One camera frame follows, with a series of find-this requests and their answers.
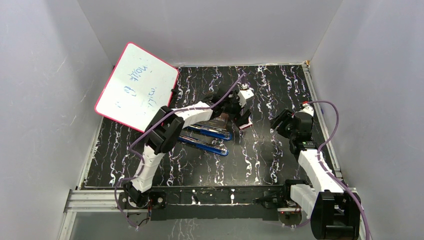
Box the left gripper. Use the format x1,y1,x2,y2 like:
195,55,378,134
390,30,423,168
222,91,252,127

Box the blue stapler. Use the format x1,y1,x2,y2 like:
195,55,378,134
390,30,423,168
178,124,232,156

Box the red staples box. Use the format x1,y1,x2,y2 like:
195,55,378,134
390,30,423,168
238,119,253,130

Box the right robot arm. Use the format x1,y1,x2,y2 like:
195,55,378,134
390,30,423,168
270,105,361,240

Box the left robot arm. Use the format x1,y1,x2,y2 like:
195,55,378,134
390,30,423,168
122,88,254,208

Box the three days to see book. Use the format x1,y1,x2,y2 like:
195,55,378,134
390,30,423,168
205,113,229,130

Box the pink framed whiteboard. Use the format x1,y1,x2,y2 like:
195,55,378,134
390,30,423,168
94,42,179,132

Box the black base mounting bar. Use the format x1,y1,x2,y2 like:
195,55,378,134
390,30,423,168
117,185,302,225

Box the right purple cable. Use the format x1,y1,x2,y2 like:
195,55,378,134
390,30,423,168
296,99,372,240

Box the aluminium frame rail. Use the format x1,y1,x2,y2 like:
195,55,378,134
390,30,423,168
57,189,150,240

